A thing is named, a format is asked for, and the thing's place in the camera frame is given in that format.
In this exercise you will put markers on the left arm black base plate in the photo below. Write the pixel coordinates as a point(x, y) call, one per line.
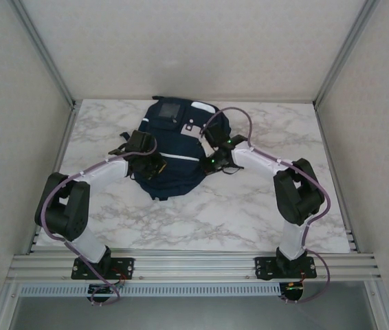
point(125, 266)

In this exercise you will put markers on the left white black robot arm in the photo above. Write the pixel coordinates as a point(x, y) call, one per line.
point(105, 175)

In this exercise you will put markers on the navy blue backpack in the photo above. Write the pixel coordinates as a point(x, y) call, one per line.
point(180, 165)

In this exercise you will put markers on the aluminium mounting rail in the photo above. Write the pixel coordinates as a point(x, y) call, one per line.
point(194, 266)

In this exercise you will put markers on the aluminium side rail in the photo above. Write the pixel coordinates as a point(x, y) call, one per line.
point(65, 141)
point(321, 123)

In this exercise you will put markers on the aluminium frame post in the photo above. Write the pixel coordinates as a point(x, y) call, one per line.
point(345, 51)
point(43, 55)

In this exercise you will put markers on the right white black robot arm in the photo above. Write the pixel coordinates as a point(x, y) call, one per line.
point(259, 161)

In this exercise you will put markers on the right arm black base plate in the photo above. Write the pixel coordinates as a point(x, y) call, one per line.
point(263, 268)

